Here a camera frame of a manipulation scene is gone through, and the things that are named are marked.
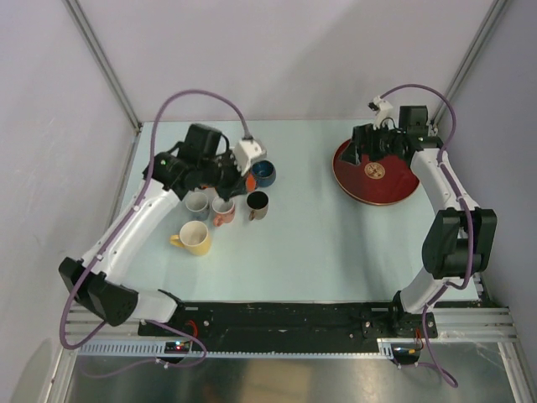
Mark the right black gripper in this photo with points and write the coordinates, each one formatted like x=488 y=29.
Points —
x=363 y=135

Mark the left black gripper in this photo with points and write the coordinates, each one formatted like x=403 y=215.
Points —
x=238 y=184

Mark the small pink cup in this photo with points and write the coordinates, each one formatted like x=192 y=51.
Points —
x=251 y=183

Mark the grey mug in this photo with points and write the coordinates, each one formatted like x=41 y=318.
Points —
x=197 y=204

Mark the pink mug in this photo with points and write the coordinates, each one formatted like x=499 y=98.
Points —
x=224 y=211

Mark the blue mug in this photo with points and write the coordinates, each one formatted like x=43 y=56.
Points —
x=264 y=173

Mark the brown mug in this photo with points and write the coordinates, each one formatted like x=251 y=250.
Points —
x=258 y=204

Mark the yellow mug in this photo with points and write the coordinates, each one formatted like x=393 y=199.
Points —
x=194 y=236

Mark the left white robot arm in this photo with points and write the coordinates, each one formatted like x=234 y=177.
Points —
x=97 y=279

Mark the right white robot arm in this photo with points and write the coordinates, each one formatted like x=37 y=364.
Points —
x=459 y=242

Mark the red round tray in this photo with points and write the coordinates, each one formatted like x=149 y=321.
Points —
x=379 y=183

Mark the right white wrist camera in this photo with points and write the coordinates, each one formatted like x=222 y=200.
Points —
x=382 y=110

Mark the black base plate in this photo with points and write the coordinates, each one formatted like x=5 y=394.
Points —
x=278 y=327

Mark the right aluminium frame post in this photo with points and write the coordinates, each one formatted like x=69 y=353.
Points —
x=475 y=49

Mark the aluminium frame post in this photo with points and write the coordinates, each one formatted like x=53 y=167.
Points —
x=94 y=45
x=475 y=49

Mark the aluminium rail bar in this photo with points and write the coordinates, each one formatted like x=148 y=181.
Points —
x=475 y=324

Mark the left aluminium frame post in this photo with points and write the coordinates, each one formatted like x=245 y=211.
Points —
x=94 y=45

